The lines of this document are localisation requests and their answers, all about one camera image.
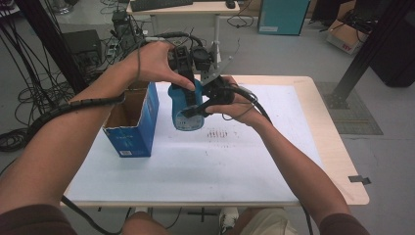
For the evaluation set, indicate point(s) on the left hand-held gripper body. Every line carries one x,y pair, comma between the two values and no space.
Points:
182,60

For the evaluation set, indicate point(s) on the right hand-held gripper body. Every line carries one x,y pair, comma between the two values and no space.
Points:
218,91

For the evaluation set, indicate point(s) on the blue bottle with white cap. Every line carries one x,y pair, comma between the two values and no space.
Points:
177,104

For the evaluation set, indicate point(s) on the blue cardboard box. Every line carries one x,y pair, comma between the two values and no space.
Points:
137,133

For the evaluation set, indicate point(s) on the person's left hand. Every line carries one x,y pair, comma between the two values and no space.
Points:
153,63

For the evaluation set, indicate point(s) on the person's right hand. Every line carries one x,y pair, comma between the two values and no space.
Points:
244,107

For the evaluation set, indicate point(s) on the white desk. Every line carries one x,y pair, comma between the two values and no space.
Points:
208,8

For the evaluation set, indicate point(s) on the white paper sheet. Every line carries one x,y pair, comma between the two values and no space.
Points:
202,169

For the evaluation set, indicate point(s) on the black keyboard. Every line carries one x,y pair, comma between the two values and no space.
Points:
160,4

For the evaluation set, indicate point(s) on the dark electronics unit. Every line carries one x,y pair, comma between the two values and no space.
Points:
125,32

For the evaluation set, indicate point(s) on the black computer mouse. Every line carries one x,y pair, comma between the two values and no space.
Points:
230,4

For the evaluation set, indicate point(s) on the teal cabinet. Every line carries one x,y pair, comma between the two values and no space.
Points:
284,16

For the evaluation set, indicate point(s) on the black computer case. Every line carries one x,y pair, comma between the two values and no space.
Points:
83,45

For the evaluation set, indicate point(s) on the person's white shoe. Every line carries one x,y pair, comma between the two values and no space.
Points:
228,220

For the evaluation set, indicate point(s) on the light wooden table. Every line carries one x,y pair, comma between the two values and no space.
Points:
329,130

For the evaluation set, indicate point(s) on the person's beige shorts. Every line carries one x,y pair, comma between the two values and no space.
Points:
267,223

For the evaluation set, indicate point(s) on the open cardboard box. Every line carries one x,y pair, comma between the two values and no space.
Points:
345,36

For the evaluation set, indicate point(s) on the grey table clip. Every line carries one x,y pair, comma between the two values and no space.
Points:
359,179

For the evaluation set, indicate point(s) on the black cabinet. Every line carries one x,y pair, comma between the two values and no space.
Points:
394,55

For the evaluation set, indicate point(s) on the brown shirt sleeve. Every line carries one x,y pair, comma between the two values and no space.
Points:
32,222
344,226

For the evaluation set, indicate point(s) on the black metal stand post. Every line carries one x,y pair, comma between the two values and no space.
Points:
368,55

